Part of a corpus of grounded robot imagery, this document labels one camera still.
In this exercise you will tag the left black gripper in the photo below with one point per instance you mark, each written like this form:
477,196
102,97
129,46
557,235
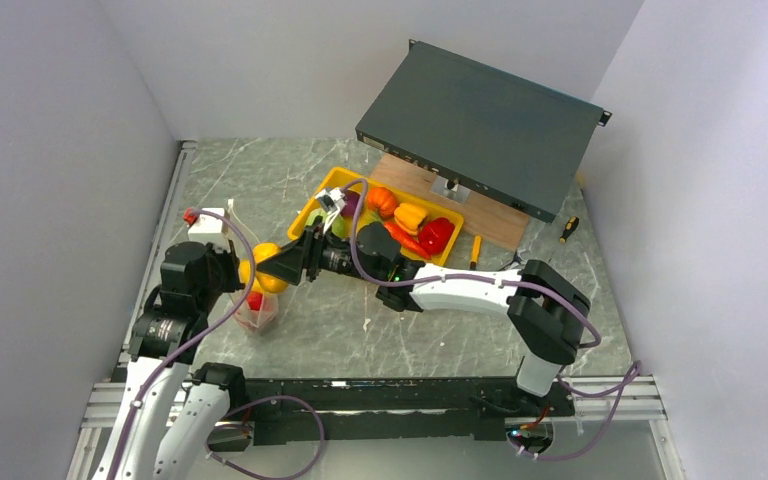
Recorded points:
229,258

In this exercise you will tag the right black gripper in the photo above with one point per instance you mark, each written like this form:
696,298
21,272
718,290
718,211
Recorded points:
287,263

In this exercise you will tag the red apple toy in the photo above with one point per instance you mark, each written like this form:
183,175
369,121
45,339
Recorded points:
255,301

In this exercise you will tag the clear zip top bag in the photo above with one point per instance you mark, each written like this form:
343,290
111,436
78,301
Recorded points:
253,321

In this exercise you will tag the orange carrot toy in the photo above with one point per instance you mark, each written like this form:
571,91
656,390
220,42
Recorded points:
406,240

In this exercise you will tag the green cabbage toy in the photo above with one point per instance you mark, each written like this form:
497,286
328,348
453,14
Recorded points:
331,222

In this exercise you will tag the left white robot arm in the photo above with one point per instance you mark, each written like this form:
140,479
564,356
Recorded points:
168,410

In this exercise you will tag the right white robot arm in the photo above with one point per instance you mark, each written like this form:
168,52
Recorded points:
547,311

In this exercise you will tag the purple onion toy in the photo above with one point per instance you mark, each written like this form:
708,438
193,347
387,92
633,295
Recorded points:
352,200

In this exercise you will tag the orange pumpkin toy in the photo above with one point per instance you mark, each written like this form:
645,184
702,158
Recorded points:
381,201

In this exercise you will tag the yellow bell pepper toy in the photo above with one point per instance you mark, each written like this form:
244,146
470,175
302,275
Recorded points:
410,217

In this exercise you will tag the red bell pepper toy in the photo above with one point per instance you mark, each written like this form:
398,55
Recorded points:
435,235

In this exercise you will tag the brown wooden board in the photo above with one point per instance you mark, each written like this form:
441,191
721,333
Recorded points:
499,224

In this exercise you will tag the dark grey rack device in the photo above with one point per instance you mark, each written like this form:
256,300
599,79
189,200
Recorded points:
510,139

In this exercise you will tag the black yellow screwdriver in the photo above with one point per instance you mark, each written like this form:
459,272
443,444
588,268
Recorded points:
569,228

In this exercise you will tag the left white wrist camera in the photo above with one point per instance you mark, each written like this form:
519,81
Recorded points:
209,229

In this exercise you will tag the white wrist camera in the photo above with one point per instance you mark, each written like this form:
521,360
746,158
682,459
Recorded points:
209,229
331,201

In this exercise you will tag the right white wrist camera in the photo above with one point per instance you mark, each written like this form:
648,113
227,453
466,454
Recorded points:
331,201

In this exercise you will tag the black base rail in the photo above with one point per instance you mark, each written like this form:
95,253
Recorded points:
278,411

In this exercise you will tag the orange handled tool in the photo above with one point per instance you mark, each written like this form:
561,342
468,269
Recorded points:
475,252

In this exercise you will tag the aluminium frame rail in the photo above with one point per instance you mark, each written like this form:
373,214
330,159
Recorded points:
334,327

